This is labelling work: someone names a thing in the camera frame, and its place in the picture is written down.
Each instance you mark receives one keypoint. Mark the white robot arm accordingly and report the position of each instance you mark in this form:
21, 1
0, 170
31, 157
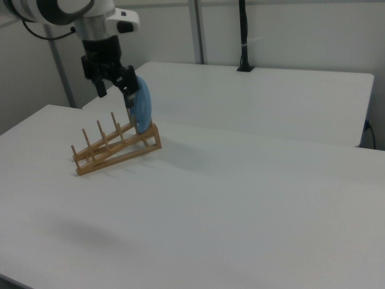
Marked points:
93, 18

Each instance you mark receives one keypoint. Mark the blue plate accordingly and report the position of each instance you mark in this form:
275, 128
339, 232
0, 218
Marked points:
143, 105

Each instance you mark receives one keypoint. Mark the blue wall socket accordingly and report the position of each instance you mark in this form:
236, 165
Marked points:
367, 125

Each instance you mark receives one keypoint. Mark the black camera pole with base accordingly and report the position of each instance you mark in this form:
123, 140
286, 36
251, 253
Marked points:
244, 36

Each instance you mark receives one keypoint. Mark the wooden plate rack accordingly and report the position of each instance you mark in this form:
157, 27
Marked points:
85, 170

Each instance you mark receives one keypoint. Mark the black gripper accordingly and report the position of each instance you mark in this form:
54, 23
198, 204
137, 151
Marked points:
102, 54

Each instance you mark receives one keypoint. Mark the grey metal frame post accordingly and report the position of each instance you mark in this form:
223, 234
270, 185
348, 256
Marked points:
199, 30
61, 75

